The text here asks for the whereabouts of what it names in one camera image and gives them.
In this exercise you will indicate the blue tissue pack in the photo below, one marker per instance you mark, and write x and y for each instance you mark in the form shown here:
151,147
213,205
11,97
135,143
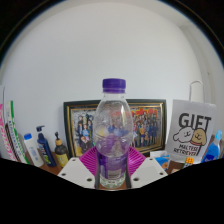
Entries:
161,161

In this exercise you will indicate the blue detergent bottle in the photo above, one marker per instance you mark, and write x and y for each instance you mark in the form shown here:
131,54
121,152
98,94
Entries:
211,151

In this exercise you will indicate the white printed paper gift bag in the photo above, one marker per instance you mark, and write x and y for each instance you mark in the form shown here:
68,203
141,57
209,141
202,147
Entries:
193,130

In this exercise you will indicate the small colourful puzzle cube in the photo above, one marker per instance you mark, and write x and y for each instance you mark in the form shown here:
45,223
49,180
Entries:
189,162

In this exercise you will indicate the clear purple-capped water bottle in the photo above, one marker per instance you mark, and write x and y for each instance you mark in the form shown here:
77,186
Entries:
113,133

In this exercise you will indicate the framed group photo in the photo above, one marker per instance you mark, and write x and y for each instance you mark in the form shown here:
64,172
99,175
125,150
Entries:
150,126

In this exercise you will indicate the white blue-capped lotion bottle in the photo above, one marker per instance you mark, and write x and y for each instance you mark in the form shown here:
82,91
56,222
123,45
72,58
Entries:
33,150

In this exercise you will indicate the amber yellow-labelled pump bottle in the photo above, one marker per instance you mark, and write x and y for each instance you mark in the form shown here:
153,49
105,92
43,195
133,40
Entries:
62,153

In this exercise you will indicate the dark blue pump bottle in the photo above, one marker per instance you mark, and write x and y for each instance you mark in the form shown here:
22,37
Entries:
46,150

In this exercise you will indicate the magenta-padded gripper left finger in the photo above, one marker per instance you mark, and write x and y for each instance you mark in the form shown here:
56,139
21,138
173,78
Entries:
76,171

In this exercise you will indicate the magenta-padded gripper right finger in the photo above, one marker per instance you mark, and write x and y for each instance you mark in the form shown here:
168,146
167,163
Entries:
148,170

